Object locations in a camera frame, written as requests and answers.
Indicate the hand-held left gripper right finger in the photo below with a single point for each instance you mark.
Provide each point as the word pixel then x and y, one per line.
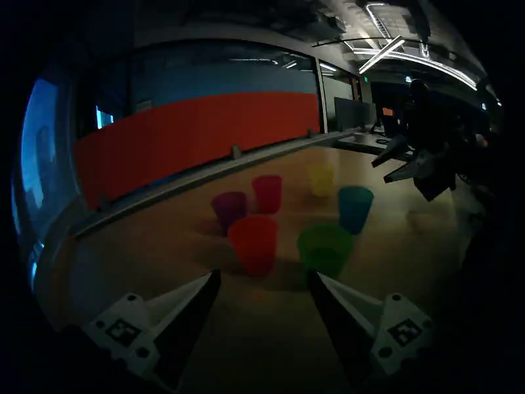
pixel 393 328

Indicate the pink plastic cup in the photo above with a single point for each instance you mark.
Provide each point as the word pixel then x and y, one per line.
pixel 267 193

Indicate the red plastic cup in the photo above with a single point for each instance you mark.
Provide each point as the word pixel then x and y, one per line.
pixel 253 246

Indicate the yellow plastic cup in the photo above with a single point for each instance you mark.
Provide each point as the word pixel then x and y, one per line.
pixel 321 179

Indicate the blue plastic cup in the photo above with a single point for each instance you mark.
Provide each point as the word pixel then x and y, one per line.
pixel 354 209

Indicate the green plastic cup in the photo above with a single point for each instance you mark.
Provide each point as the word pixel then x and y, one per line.
pixel 325 250

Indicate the purple plastic cup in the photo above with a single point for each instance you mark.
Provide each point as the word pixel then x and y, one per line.
pixel 229 210

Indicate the black monitor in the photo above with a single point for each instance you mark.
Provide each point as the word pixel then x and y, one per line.
pixel 353 113

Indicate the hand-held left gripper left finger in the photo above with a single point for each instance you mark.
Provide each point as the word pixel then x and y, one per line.
pixel 139 324

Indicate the red desk screen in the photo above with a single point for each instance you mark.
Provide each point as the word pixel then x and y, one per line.
pixel 184 135

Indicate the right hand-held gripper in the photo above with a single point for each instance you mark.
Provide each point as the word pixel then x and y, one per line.
pixel 436 176

